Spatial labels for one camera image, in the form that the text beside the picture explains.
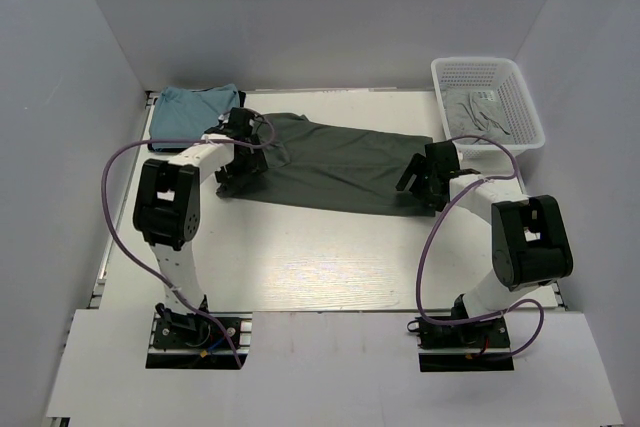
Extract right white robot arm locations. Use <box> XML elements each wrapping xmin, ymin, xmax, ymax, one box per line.
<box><xmin>396</xmin><ymin>138</ymin><xmax>573</xmax><ymax>346</ymax></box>

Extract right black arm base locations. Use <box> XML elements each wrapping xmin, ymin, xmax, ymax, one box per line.
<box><xmin>407</xmin><ymin>317</ymin><xmax>514</xmax><ymax>373</ymax></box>

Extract white plastic basket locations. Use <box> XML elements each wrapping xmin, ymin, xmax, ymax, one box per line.
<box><xmin>431</xmin><ymin>57</ymin><xmax>545</xmax><ymax>158</ymax></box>

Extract dark grey t-shirt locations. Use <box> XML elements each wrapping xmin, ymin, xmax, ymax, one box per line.
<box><xmin>233</xmin><ymin>113</ymin><xmax>435</xmax><ymax>217</ymax></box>

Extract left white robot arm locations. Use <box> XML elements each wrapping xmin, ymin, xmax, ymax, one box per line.
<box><xmin>133</xmin><ymin>108</ymin><xmax>275</xmax><ymax>346</ymax></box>

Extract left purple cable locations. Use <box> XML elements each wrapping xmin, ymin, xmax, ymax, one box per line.
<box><xmin>101</xmin><ymin>114</ymin><xmax>277</xmax><ymax>368</ymax></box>

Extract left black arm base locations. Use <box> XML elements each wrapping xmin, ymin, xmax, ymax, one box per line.
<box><xmin>145</xmin><ymin>303</ymin><xmax>252</xmax><ymax>370</ymax></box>

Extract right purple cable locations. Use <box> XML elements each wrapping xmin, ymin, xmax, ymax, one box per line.
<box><xmin>415</xmin><ymin>136</ymin><xmax>546</xmax><ymax>359</ymax></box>

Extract light grey t-shirt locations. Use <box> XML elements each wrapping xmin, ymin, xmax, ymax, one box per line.
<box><xmin>442</xmin><ymin>88</ymin><xmax>512</xmax><ymax>144</ymax></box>

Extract folded light blue t-shirt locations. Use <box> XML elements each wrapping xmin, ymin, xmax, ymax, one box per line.
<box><xmin>149</xmin><ymin>84</ymin><xmax>241</xmax><ymax>151</ymax></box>

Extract purple cable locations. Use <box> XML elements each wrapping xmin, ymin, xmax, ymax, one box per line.
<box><xmin>415</xmin><ymin>136</ymin><xmax>546</xmax><ymax>359</ymax></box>
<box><xmin>101</xmin><ymin>114</ymin><xmax>277</xmax><ymax>368</ymax></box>

